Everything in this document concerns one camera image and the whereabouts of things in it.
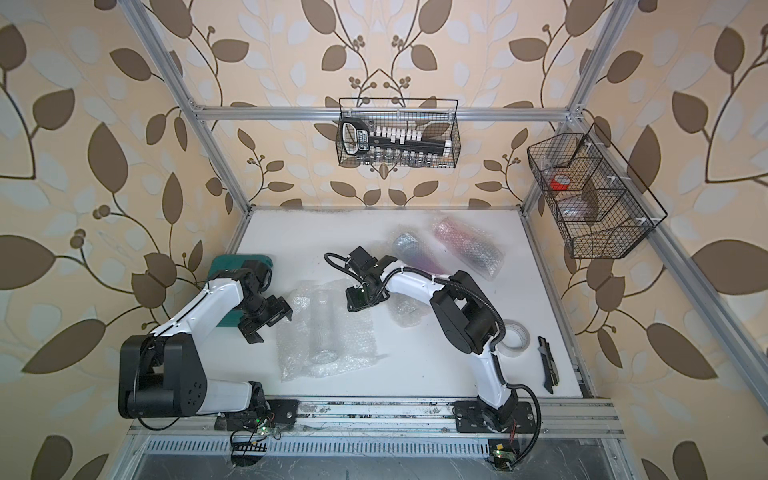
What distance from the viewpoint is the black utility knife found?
799 millimetres

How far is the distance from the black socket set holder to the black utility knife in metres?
0.64

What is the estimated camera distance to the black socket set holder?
836 millimetres
